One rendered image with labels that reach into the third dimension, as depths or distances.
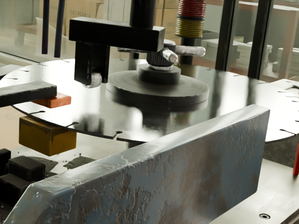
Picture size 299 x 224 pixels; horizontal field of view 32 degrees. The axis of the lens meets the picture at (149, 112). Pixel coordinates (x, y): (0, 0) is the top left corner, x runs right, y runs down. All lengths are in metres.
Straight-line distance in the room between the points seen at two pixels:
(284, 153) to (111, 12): 0.57
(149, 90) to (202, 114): 0.06
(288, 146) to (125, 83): 0.32
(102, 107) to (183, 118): 0.08
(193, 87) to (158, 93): 0.05
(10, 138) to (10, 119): 0.11
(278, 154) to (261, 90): 0.19
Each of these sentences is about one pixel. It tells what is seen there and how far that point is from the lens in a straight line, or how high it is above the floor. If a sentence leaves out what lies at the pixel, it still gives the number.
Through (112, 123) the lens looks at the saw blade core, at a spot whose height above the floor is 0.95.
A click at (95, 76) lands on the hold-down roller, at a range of 0.50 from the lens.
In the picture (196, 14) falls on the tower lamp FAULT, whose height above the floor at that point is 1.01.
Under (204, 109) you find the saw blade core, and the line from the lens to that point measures 0.52.
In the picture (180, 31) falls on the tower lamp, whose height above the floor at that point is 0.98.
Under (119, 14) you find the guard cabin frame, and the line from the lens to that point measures 1.18.
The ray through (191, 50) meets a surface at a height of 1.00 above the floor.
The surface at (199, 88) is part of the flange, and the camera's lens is 0.56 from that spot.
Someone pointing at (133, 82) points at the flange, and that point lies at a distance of 0.55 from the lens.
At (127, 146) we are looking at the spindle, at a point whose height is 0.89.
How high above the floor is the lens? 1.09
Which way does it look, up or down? 17 degrees down
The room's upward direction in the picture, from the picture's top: 6 degrees clockwise
